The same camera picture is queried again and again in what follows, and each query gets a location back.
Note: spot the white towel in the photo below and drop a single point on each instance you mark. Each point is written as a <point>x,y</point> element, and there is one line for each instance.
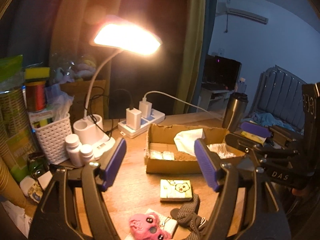
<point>185,140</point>

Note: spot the red thread spool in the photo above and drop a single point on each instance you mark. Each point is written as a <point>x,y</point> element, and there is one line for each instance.
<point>35,96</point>

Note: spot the clear water bottle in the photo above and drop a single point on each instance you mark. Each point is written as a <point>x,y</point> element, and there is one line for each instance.
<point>241,85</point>

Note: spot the white air conditioner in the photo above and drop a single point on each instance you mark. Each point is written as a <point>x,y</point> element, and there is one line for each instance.
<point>224,8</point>

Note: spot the large white pill bottle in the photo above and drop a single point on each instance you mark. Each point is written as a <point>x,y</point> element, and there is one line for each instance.
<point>73,146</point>

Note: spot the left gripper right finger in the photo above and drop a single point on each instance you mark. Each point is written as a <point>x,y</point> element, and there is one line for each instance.
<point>210,165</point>

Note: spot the yellow green sponge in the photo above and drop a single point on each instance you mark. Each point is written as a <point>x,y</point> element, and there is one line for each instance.
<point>37,73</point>

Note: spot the black television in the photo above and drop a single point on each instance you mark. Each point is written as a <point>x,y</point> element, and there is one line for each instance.
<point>220,73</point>

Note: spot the green curtain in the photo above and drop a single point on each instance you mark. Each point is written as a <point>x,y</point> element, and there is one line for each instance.
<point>192,50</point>

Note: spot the white power strip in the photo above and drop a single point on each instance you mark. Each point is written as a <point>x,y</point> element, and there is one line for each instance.
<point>155,118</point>

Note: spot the pink plush toy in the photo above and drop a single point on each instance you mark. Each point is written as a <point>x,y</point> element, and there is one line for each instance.
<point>147,226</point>

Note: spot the white charger with black cable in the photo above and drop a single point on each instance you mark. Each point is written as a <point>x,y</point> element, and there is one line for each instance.
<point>133,115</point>

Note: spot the dark grey dotted sock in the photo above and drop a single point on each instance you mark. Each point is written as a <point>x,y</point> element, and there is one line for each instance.
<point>187,217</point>

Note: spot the blue blanket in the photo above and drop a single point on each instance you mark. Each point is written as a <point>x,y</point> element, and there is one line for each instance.
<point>266,119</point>

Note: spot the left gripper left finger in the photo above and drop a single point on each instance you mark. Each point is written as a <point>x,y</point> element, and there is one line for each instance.
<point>110,164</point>

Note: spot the yellow tissue box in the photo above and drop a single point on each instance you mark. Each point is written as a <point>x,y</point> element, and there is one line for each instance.
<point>253,137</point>

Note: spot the green paper cup package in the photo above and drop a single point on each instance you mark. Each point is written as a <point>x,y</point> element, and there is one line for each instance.
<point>17,139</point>

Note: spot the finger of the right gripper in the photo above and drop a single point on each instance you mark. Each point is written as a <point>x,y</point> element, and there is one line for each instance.
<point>255,129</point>
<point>240,143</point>

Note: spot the stack of paper cups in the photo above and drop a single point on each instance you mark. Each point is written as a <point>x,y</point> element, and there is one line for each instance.
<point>9,188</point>

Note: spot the cartoon tissue pack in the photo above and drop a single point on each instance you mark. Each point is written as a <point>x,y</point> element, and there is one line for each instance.
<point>175,190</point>

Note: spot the white woven basket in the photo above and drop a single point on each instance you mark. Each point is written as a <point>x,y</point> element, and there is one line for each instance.
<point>51,139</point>

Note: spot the brown cardboard box behind lamp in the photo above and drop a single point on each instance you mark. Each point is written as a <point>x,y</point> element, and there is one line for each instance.
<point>79,91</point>

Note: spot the stainless steel tumbler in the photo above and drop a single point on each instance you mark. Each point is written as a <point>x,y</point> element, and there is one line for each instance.
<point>235,110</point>

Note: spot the small white pill bottle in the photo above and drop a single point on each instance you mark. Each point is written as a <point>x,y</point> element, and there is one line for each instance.
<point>86,153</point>

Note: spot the white cotton swab bundle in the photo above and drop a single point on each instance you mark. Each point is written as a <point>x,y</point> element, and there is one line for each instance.
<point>221,150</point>

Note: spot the grey padded headboard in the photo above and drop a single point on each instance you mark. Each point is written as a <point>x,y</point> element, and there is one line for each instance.
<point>279,92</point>

